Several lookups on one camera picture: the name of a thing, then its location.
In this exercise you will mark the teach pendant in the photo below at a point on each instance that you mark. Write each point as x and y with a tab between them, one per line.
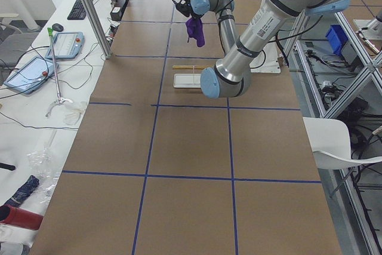
31	76
67	45

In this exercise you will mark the aluminium frame post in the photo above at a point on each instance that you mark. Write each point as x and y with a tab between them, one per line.
97	28

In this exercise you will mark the teach pendant far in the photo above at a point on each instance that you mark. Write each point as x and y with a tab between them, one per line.
67	45

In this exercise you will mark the purple towel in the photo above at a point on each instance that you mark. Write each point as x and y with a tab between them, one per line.
194	29

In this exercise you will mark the blue storage bin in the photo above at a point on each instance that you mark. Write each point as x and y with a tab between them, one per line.
336	38

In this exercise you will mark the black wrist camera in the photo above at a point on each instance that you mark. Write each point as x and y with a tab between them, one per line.
183	6

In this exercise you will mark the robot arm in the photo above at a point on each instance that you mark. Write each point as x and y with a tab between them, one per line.
231	76

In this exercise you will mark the white rack base tray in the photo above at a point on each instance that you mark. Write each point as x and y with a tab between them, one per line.
187	80

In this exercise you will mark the white chair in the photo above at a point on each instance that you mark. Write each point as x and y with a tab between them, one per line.
330	143

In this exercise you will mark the black power adapter box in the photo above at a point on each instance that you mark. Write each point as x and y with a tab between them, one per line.
118	10

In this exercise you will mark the black computer mouse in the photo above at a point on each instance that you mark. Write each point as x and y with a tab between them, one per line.
57	27

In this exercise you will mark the black keyboard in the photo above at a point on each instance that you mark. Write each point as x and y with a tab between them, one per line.
78	11

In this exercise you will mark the grabber reach tool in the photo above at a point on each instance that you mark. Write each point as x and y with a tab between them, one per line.
60	99

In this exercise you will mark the teach pendant near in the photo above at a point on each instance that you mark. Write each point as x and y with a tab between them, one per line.
31	76

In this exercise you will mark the red cylinder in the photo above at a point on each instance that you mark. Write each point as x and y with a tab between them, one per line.
20	218

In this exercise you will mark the wooden rack rod near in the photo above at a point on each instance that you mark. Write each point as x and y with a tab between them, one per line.
189	67

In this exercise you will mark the crumpled clear plastic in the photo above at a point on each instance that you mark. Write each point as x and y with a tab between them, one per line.
43	166

